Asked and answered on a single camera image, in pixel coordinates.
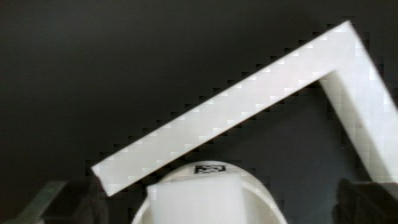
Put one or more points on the white front fence bar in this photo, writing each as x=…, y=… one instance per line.
x=226, y=109

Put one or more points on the white stool leg with tag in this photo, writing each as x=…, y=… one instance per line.
x=199, y=199

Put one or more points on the white right fence bar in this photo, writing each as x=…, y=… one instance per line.
x=363, y=105

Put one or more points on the white round stool seat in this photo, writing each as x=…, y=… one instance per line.
x=262, y=210

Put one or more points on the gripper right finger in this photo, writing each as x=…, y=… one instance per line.
x=366, y=203

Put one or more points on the white fence bar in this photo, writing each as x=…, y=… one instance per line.
x=226, y=109
x=363, y=105

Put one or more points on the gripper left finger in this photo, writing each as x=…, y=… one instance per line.
x=68, y=204

